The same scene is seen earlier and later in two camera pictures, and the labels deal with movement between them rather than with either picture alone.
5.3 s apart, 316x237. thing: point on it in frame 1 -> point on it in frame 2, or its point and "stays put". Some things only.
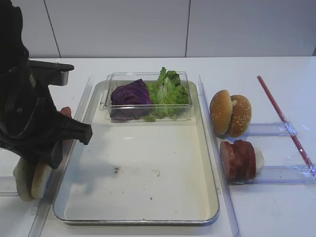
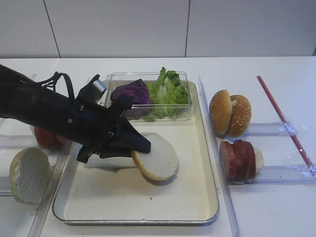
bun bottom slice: (39, 178) -> (160, 166)
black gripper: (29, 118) -> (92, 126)
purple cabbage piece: (130, 101) stays put
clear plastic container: (147, 97) stays put
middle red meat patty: (240, 160) stays put
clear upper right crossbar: (271, 129) stays put
